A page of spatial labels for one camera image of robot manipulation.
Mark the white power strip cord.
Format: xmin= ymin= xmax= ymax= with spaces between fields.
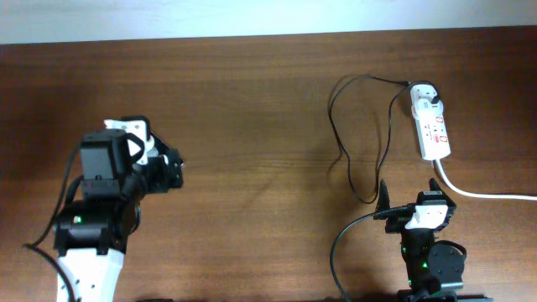
xmin=433 ymin=158 xmax=537 ymax=201

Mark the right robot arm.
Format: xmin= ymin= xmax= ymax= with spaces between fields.
xmin=373 ymin=179 xmax=467 ymax=301

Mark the white charger adapter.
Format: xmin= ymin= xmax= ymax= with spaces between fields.
xmin=411 ymin=99 xmax=444 ymax=120

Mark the black charging cable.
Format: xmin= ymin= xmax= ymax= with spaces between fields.
xmin=327 ymin=74 xmax=442 ymax=206

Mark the white power strip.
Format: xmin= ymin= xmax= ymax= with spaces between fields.
xmin=410 ymin=84 xmax=451 ymax=161

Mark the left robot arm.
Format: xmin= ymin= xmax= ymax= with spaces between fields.
xmin=54 ymin=129 xmax=183 ymax=301

